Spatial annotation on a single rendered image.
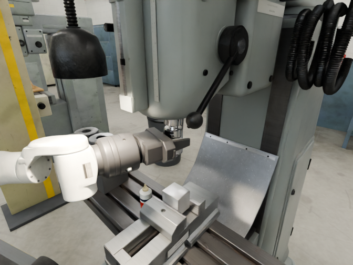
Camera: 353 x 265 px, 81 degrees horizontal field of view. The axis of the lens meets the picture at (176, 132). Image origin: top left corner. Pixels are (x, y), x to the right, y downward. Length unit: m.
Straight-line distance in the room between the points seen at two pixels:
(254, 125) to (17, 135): 1.89
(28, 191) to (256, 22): 2.27
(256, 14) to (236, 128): 0.46
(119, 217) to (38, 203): 1.81
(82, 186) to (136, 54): 0.26
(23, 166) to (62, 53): 0.26
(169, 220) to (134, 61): 0.39
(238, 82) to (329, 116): 4.25
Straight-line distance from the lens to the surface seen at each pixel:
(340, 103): 4.65
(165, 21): 0.37
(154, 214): 0.60
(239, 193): 0.85
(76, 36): 0.31
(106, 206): 0.81
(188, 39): 0.37
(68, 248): 2.02
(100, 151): 0.44
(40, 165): 0.51
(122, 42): 0.39
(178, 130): 0.50
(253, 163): 0.84
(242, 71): 0.50
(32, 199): 2.47
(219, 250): 0.67
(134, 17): 0.39
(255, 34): 0.51
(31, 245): 2.18
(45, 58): 8.80
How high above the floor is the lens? 1.46
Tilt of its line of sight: 23 degrees down
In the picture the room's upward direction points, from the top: straight up
